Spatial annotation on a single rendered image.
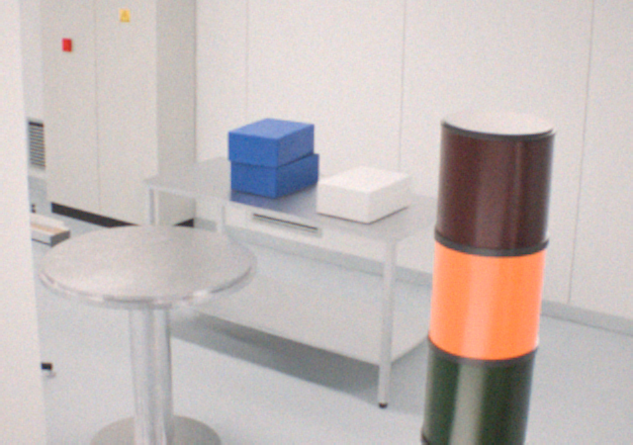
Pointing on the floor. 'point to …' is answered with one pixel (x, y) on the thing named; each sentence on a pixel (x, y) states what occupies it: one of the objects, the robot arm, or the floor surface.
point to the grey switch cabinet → (117, 91)
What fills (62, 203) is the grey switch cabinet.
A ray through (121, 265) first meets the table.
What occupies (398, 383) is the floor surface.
